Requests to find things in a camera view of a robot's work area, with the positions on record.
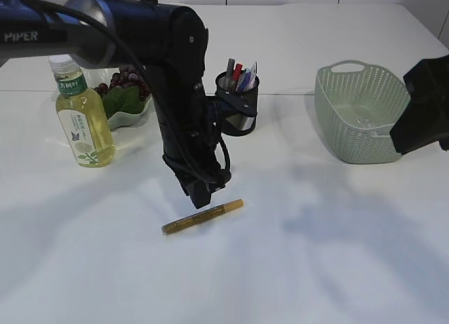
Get clear plastic sheet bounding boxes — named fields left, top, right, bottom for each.
left=348, top=115, right=384, bottom=130

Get black cable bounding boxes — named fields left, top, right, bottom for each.
left=0, top=0, right=232, bottom=184

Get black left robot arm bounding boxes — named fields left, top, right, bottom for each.
left=1, top=0, right=231, bottom=208

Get purple grape bunch with leaves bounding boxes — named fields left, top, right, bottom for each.
left=94, top=66, right=152, bottom=119

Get gold glitter pen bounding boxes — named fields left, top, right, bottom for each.
left=161, top=199, right=244, bottom=235

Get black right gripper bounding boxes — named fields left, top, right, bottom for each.
left=390, top=55, right=448, bottom=154

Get green plastic woven basket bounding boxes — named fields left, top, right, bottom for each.
left=314, top=60, right=410, bottom=165

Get clear plastic ruler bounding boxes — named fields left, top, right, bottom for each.
left=247, top=62, right=257, bottom=83

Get red glitter pen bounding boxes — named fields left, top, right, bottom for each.
left=229, top=63, right=243, bottom=92

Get green wavy glass plate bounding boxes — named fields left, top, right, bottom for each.
left=83, top=67, right=155, bottom=130

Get pink scissors with sheath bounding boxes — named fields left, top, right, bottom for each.
left=250, top=72, right=257, bottom=89

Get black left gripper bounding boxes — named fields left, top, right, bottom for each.
left=155, top=92, right=232, bottom=209

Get black mesh pen holder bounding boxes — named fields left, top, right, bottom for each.
left=215, top=72, right=260, bottom=137

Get blue scissors with sheath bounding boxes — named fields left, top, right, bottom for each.
left=236, top=69, right=253, bottom=93

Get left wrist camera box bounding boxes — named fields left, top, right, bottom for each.
left=206, top=88, right=258, bottom=137

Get silver glitter pen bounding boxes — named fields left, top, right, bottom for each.
left=223, top=58, right=235, bottom=92

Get yellow tea bottle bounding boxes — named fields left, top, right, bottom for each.
left=48, top=55, right=115, bottom=168

